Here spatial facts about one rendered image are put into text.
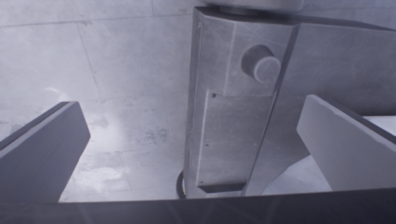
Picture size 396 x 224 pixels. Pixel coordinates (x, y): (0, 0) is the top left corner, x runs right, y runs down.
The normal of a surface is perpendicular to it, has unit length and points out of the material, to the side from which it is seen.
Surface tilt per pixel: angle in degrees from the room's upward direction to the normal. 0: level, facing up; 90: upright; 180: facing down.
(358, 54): 0
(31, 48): 0
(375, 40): 0
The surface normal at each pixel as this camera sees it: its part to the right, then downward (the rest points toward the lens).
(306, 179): 0.08, -0.84
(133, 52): 0.14, 0.54
